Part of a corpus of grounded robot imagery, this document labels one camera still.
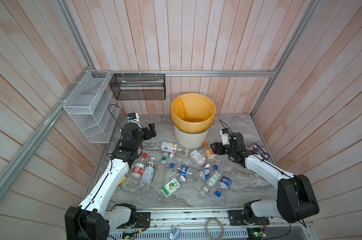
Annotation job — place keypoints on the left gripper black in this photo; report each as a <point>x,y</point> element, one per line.
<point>147,135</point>

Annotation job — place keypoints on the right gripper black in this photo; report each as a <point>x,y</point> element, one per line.
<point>217,146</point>

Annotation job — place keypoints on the orange cap small bottle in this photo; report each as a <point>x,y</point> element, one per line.
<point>208,151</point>

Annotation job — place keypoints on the square white label bottle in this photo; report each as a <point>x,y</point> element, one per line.
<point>198,158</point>

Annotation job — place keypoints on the green text bottle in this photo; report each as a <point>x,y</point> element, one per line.
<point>211,182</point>

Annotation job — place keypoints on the pepsi label bottle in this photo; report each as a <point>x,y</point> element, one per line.
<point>223,185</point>

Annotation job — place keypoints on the blue label crushed bottle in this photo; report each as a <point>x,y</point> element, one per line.
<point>184,170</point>

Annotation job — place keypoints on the white cap tall bottle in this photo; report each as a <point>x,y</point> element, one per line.
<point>148,174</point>

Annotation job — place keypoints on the green cap clear bottle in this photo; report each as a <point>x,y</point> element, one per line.
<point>161,170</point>

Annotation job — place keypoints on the green lime label bottle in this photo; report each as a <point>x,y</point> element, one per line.
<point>172,186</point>

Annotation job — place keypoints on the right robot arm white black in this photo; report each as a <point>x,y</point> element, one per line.
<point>295,199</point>

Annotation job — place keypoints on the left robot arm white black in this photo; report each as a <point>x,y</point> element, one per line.
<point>91,220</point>

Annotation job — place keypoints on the cream waste bin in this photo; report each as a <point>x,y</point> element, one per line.
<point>190,140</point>

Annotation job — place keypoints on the yellow bin liner bag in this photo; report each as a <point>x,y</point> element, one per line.
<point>192,113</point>

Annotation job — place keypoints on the white label clear bottle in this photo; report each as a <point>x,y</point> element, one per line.
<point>174,148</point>

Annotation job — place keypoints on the blue cap crushed bottle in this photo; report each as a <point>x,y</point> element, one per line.
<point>205,172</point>

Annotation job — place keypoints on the purple framed card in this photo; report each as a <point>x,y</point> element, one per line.
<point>260,151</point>

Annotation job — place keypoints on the clear bottle white cap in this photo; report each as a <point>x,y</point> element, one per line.
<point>182,160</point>

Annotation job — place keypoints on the black mesh basket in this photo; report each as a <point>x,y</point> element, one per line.
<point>138,87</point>

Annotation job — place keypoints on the red label water bottle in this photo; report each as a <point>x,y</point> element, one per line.
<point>138,169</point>

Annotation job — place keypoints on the yellow calculator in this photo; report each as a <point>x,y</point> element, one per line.
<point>122,180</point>

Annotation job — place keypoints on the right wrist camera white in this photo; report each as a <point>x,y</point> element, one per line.
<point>225,136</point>

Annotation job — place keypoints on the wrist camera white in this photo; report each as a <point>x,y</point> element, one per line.
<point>133,118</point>
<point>225,136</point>

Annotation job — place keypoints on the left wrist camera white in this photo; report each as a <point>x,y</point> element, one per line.
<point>133,118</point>

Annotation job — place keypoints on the white wire mesh shelf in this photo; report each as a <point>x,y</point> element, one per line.
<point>90,106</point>

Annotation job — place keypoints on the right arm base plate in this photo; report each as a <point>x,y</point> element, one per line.
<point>244,218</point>

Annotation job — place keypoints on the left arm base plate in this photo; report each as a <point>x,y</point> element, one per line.
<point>141,220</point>

